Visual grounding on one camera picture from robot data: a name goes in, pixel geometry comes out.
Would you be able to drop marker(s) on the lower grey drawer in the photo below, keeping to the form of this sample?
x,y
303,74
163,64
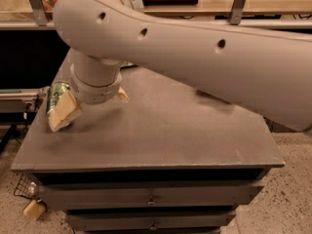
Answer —
x,y
150,221

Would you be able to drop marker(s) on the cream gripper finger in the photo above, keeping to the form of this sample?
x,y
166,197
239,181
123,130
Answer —
x,y
121,96
66,110

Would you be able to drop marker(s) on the black wire basket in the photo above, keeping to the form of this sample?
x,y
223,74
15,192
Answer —
x,y
26,188

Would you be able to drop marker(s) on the right metal bracket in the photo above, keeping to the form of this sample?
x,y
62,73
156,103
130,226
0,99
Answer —
x,y
236,12

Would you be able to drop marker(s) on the grey drawer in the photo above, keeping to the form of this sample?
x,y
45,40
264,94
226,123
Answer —
x,y
86,196
150,221

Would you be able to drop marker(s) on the metal rail shelf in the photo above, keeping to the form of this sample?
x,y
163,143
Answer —
x,y
276,24

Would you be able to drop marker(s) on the grey drawer cabinet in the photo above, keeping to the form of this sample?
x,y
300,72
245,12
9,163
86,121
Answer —
x,y
166,132

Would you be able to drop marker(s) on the green snack bag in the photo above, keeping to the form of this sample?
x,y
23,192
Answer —
x,y
127,64

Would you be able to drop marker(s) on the green soda can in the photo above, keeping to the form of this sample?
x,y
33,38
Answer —
x,y
54,94

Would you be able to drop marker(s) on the upper grey drawer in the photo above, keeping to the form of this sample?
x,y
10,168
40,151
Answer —
x,y
86,196

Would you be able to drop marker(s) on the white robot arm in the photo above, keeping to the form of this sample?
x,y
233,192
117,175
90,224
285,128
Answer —
x,y
265,71

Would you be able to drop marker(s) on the left metal bracket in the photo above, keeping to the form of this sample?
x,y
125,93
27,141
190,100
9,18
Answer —
x,y
39,14

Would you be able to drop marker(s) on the metal bracket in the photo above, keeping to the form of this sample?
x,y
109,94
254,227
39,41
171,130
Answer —
x,y
39,14
236,12

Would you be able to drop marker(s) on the cream foam block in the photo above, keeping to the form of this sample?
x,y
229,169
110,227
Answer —
x,y
34,210

